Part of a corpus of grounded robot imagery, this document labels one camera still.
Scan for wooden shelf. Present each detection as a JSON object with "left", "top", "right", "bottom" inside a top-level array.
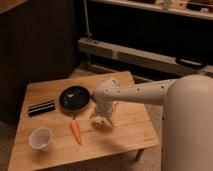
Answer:
[{"left": 89, "top": 0, "right": 213, "bottom": 21}]

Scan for wooden low table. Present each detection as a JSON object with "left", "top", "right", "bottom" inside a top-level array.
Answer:
[{"left": 8, "top": 74, "right": 159, "bottom": 171}]

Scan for wooden bench beam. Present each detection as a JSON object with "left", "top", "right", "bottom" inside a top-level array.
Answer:
[{"left": 78, "top": 38, "right": 213, "bottom": 78}]

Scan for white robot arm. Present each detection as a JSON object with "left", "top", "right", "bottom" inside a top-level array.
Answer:
[{"left": 92, "top": 75, "right": 213, "bottom": 171}]

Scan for white paper cup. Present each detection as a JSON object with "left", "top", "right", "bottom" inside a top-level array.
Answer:
[{"left": 29, "top": 127, "right": 53, "bottom": 152}]

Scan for metal pole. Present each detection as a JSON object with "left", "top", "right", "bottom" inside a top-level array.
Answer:
[{"left": 83, "top": 0, "right": 92, "bottom": 41}]

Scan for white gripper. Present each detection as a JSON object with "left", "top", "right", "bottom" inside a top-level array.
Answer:
[{"left": 95, "top": 101, "right": 116, "bottom": 119}]

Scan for clear yellow plastic bottle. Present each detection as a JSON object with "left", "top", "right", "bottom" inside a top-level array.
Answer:
[{"left": 89, "top": 112, "right": 114, "bottom": 128}]

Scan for black round plate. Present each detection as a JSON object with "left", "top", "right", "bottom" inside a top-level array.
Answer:
[{"left": 59, "top": 86, "right": 90, "bottom": 111}]

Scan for orange carrot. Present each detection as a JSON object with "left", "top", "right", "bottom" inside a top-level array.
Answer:
[{"left": 71, "top": 120, "right": 82, "bottom": 145}]

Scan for black handle on bench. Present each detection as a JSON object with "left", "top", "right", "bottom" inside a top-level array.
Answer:
[{"left": 175, "top": 58, "right": 207, "bottom": 69}]

